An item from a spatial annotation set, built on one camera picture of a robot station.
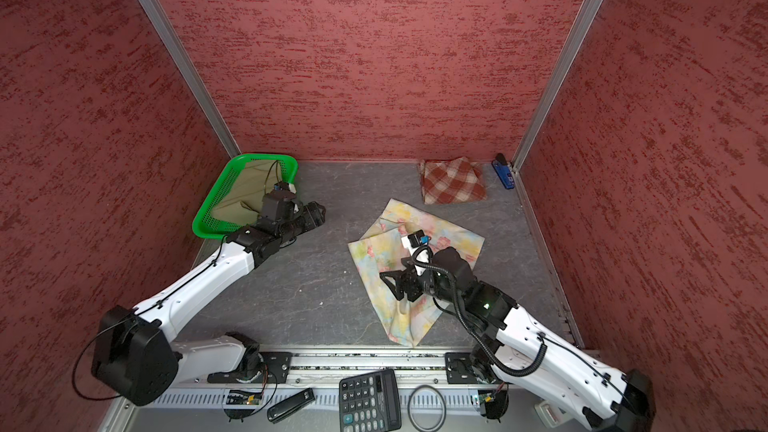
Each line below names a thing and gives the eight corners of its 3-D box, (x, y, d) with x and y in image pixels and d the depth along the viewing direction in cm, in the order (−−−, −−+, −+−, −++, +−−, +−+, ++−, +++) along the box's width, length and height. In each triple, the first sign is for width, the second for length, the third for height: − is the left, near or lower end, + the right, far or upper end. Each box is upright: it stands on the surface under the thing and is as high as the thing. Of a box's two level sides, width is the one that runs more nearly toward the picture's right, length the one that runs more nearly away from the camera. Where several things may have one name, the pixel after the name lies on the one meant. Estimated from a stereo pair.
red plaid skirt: (421, 205, 110) (422, 197, 106) (418, 165, 123) (419, 157, 120) (486, 205, 110) (489, 198, 106) (476, 165, 123) (478, 158, 120)
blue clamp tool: (504, 189, 114) (507, 183, 111) (489, 160, 125) (491, 154, 122) (516, 188, 115) (519, 182, 112) (500, 159, 125) (502, 153, 122)
